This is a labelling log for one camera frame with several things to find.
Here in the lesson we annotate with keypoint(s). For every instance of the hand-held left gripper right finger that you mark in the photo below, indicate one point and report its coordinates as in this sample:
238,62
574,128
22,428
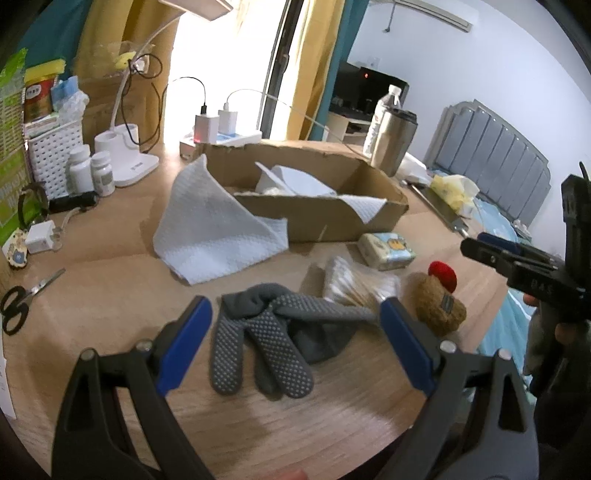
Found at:
406,344

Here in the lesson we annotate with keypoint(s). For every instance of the clear water bottle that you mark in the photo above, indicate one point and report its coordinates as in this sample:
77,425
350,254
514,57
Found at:
383,104

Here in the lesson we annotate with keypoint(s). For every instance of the grey dotted glove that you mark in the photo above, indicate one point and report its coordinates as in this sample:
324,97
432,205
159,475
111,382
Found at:
268,355
323,344

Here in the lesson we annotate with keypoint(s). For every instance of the white air conditioner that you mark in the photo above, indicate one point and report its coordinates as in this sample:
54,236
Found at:
434,11

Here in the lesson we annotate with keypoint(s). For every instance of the brown plush bear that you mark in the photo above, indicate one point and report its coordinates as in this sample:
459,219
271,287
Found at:
436,307

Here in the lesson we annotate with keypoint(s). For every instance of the green pack of paper cups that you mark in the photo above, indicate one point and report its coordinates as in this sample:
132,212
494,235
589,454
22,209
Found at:
11,138

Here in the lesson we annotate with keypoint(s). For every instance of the white desk lamp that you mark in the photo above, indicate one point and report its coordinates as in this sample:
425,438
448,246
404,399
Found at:
131,159

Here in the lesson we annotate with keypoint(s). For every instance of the smartphone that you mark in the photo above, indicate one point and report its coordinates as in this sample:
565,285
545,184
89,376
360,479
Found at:
438,205

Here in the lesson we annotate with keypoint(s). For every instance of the black monitor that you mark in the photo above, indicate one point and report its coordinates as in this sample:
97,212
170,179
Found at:
364,90

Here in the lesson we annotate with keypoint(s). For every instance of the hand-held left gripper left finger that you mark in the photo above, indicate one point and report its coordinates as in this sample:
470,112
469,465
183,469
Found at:
184,344

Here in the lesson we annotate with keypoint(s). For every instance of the white waffle cloth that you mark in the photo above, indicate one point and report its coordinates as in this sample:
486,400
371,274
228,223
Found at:
212,221

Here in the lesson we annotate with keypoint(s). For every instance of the white cabinet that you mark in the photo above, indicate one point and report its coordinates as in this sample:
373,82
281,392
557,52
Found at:
341,127

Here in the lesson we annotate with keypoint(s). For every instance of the small white cloth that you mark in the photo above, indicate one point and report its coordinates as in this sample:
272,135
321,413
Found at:
367,207

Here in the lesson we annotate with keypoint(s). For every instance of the bag of cotton swabs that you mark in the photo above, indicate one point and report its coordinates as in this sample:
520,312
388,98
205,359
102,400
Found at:
351,286

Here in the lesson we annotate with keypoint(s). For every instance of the white plastic container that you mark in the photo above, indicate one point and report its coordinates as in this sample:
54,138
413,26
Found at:
413,168

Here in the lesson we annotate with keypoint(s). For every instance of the teal curtain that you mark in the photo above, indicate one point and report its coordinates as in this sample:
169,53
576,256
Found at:
344,32
51,32

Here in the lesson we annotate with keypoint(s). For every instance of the white paper sheet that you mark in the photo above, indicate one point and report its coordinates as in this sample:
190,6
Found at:
295,180

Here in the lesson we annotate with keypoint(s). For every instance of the large white pill bottle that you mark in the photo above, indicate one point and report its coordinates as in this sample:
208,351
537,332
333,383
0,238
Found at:
81,170

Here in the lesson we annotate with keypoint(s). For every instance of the blue packet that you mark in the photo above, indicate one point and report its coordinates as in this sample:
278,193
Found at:
64,92

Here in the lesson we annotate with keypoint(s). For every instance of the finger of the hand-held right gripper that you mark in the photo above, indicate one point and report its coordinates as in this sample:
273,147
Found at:
503,241
489,254

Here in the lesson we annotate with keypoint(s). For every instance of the blue bed sheet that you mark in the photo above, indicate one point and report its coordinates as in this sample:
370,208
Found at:
501,230

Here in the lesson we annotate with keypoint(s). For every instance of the yellow curtain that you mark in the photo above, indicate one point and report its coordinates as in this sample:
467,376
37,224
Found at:
314,69
111,23

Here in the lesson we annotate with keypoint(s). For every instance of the black scissors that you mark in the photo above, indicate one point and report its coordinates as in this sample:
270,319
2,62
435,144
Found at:
14,304

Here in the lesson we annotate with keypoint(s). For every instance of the cartoon badge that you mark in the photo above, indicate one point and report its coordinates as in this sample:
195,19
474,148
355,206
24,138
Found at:
16,254

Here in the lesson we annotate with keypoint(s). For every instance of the cartoon print tissue pack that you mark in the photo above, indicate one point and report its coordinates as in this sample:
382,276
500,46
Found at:
385,251

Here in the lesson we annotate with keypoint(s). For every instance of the cardboard box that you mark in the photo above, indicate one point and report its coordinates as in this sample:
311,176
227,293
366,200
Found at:
295,217

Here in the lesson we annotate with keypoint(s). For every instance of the steel tumbler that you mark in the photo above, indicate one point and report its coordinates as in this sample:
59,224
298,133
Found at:
392,143

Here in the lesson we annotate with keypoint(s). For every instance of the small black device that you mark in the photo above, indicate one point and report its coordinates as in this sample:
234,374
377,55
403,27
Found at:
71,202

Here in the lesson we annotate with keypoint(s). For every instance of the person's right hand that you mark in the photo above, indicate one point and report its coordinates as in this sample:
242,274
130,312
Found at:
565,333

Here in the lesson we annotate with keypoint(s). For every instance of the white power strip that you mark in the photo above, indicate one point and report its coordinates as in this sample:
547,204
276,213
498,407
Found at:
231,138

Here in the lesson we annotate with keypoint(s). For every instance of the small white pill bottle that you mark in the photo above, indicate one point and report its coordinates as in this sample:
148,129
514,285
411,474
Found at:
102,175

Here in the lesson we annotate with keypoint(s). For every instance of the grey padded headboard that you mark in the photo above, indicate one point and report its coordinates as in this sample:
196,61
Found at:
498,157

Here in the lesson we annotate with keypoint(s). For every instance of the white plug adapter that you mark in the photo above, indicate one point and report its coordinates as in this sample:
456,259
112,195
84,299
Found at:
39,237

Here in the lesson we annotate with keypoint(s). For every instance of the black window frame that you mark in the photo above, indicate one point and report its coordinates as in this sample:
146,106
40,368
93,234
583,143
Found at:
277,69

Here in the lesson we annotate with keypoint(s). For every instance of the yellow cloth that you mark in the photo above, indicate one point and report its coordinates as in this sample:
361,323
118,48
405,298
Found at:
452,191

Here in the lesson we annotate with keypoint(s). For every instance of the red can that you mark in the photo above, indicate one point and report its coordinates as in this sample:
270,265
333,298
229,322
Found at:
39,101

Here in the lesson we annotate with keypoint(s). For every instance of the clear plastic bag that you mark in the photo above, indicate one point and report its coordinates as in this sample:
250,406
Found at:
74,106

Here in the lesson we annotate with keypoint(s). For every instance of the white plastic basket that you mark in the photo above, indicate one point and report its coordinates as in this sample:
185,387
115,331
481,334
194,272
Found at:
48,154

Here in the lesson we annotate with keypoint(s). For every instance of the large brown carton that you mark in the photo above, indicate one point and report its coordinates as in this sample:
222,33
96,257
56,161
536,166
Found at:
101,101

